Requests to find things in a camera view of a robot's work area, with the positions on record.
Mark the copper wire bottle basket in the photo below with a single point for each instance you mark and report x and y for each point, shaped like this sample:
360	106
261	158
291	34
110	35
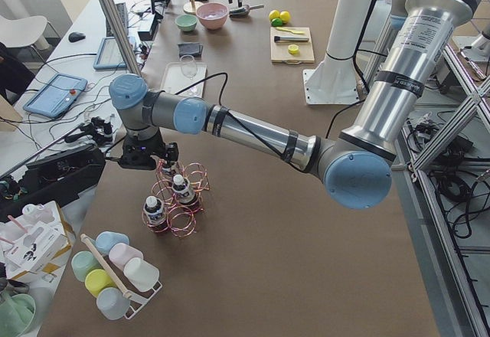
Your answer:
181	219

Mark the tea bottle white cap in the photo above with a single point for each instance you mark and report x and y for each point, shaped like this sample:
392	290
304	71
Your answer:
183	190

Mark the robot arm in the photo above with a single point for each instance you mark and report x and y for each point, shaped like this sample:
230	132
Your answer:
355	168

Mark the metal ice scoop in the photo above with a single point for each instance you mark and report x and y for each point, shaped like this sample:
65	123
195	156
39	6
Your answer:
244	10

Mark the pink bowl of ice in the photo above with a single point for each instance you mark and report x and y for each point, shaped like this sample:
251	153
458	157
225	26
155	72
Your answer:
212	15

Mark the upper yellow lemon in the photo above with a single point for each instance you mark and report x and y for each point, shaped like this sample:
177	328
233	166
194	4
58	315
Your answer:
274	14

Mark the green bowl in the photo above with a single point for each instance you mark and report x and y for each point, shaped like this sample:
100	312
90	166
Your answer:
186	22

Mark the steel muddler black tip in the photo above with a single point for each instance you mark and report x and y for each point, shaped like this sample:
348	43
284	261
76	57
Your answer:
288	39

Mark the grey folded cloth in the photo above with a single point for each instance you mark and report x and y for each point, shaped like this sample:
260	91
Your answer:
190	48

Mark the yellow plastic knife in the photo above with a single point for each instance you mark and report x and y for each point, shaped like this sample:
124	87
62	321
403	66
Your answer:
289	30

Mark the white rabbit tray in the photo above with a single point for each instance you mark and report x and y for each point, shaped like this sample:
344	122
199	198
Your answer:
174	80

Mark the wooden cutting board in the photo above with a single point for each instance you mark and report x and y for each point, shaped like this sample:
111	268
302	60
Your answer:
279	51

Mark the half lemon slice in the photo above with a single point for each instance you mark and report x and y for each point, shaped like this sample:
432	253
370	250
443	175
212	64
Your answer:
293	49

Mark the clear wine glass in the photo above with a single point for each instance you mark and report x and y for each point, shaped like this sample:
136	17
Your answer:
189	69

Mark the blue teach pendant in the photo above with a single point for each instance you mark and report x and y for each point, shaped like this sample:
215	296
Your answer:
108	56
56	96

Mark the pink cup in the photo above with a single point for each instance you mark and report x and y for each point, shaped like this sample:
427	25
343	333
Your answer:
120	254

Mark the green cup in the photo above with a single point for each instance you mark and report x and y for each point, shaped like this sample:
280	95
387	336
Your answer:
82	263

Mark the white cup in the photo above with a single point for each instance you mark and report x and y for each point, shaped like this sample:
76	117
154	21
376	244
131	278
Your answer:
141	274

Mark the yellow cup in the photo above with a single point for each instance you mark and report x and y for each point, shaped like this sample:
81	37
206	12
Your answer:
97	280

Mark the light blue front cup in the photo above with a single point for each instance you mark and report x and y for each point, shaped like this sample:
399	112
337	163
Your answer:
112	304

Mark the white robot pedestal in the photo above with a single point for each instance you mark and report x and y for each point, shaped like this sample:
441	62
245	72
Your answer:
347	27

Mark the white wire cup rack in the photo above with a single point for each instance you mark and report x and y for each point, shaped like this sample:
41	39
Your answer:
137	302

